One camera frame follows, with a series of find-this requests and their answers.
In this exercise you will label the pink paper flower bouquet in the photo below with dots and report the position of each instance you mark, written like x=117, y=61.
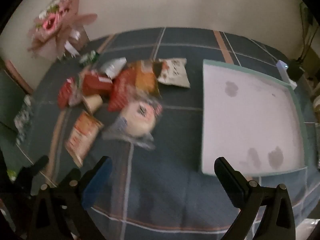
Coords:
x=59, y=30

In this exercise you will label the white tray with teal rim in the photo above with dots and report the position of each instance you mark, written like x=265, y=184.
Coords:
x=252, y=120

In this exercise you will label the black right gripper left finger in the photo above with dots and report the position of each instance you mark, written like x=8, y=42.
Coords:
x=94, y=181

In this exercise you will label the beige red cracker pack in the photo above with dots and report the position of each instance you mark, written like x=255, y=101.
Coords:
x=83, y=134

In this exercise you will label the silver foil snack packet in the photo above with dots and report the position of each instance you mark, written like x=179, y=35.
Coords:
x=113, y=67

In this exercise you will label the small green packet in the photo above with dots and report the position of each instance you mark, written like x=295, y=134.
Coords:
x=89, y=58

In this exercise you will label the blue plaid tablecloth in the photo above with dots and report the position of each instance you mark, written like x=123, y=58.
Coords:
x=162, y=194

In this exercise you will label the small white rice cake pack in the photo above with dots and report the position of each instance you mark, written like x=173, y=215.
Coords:
x=92, y=102

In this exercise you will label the white snack bag red print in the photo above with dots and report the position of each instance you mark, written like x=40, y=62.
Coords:
x=173, y=72

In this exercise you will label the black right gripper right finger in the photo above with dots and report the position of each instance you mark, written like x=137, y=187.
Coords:
x=233, y=182

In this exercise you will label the red box snack pack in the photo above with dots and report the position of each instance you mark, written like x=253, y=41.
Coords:
x=74, y=89

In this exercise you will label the red patterned snack packet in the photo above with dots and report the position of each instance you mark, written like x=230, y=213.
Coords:
x=121, y=91

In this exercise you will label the round bun clear wrapper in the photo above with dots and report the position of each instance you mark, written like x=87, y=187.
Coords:
x=135, y=123

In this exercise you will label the orange cake snack pack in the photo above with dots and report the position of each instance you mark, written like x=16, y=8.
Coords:
x=146, y=79

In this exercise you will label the black power adapter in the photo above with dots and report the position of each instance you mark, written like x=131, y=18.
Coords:
x=295, y=70

